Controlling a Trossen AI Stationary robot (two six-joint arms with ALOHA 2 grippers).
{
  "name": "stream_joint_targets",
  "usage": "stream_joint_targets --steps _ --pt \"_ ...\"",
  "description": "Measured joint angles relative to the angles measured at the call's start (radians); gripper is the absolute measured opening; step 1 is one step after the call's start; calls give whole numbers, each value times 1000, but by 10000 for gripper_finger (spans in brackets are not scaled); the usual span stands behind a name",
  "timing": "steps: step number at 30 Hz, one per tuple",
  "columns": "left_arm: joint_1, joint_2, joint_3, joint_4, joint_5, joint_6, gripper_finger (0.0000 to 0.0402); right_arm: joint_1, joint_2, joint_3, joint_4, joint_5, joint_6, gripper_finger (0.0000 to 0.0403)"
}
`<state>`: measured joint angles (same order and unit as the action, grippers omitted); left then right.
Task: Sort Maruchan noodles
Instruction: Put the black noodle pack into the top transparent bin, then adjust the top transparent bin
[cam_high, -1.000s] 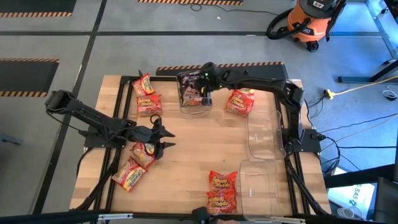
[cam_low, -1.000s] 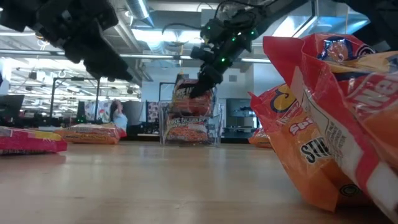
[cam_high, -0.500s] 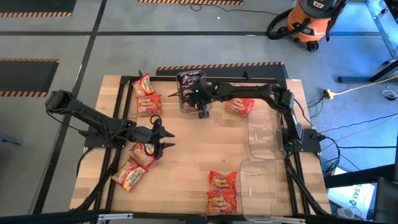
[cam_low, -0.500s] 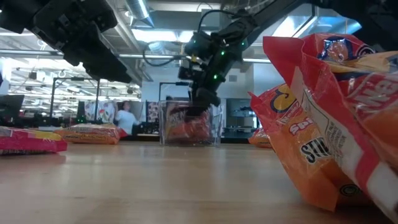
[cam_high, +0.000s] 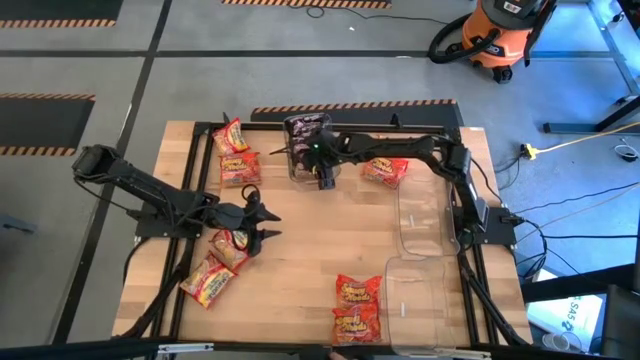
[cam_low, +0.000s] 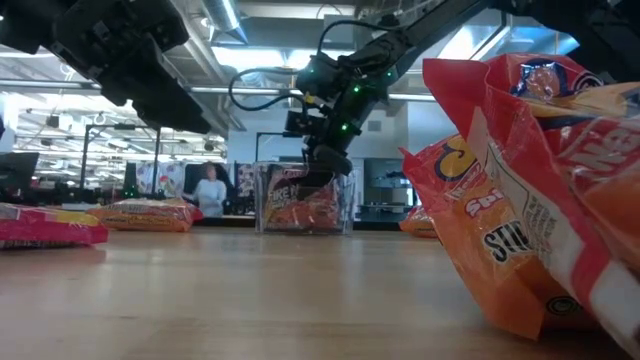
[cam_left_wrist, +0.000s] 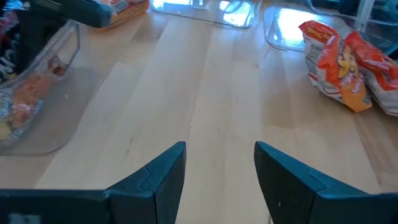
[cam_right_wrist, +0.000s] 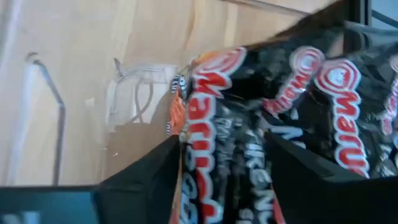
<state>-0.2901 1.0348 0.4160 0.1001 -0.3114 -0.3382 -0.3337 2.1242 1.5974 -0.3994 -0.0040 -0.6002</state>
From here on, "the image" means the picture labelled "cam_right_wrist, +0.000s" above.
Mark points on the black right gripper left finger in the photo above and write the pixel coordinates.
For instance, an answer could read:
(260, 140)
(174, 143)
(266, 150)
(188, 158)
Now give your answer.
(136, 193)

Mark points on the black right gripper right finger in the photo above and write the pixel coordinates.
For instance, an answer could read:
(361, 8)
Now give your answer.
(326, 196)

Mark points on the black fire noodle packet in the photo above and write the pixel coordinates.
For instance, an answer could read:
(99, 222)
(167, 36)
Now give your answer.
(280, 77)
(202, 124)
(348, 124)

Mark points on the clear plastic bin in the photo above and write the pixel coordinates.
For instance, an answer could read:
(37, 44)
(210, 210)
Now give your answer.
(146, 73)

